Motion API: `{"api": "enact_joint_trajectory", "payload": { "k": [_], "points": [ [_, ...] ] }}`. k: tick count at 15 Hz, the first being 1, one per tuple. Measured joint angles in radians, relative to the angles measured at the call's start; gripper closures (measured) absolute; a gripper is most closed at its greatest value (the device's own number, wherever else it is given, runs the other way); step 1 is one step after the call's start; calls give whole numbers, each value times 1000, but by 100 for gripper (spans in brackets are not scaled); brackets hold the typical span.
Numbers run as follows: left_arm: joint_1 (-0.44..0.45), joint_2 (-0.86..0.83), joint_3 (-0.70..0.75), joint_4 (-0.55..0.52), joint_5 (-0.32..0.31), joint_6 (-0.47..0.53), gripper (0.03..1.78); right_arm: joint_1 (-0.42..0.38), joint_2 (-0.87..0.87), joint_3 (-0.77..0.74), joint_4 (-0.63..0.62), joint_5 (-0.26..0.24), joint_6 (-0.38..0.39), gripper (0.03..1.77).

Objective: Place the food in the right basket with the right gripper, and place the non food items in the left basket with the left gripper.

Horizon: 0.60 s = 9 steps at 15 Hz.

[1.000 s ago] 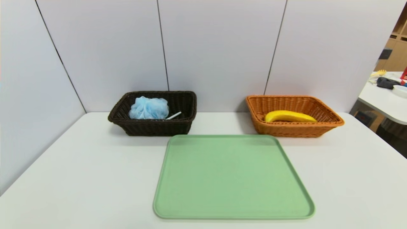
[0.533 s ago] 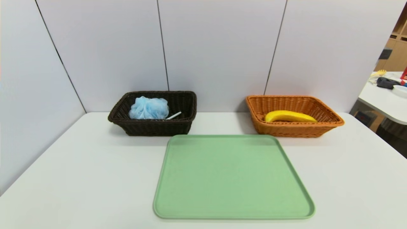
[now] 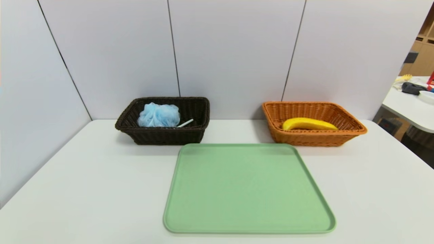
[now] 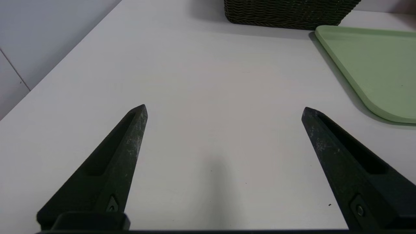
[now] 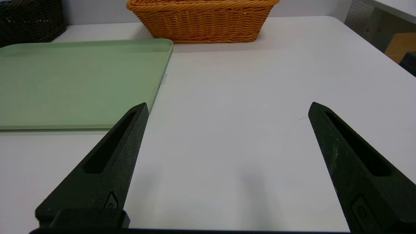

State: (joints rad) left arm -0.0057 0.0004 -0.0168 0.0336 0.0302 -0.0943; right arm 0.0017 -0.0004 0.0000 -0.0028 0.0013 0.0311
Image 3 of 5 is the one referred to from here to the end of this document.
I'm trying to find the orange wicker basket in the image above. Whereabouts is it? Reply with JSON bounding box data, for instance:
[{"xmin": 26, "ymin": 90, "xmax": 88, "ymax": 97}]
[{"xmin": 262, "ymin": 101, "xmax": 368, "ymax": 147}]

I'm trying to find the wooden shelf unit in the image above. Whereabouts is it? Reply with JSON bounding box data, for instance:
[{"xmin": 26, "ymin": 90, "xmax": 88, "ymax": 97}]
[{"xmin": 400, "ymin": 7, "xmax": 434, "ymax": 76}]

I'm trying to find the dark grey cloth bundle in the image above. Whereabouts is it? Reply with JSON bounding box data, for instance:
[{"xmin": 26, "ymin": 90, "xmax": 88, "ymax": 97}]
[{"xmin": 401, "ymin": 82, "xmax": 428, "ymax": 95}]

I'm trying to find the dark brown wicker basket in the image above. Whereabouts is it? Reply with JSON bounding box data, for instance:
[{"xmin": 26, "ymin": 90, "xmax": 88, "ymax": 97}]
[{"xmin": 115, "ymin": 97, "xmax": 211, "ymax": 145}]

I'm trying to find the white side table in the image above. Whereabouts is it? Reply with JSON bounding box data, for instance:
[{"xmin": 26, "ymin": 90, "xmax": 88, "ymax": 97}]
[{"xmin": 382, "ymin": 76, "xmax": 434, "ymax": 133}]

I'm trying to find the brown cardboard box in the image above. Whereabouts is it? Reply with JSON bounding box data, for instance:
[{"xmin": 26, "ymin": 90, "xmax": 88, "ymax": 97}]
[{"xmin": 378, "ymin": 116, "xmax": 407, "ymax": 140}]

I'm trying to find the yellow banana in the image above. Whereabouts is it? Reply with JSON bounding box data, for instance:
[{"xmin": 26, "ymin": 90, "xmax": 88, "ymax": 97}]
[{"xmin": 282, "ymin": 117, "xmax": 339, "ymax": 131}]

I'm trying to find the light green plastic tray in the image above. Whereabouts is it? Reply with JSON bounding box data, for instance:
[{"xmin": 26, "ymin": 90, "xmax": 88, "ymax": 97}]
[{"xmin": 163, "ymin": 143, "xmax": 337, "ymax": 234}]

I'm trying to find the light blue bath loofah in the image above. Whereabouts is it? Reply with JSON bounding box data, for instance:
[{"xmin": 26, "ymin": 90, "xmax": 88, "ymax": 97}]
[{"xmin": 137, "ymin": 102, "xmax": 180, "ymax": 128}]

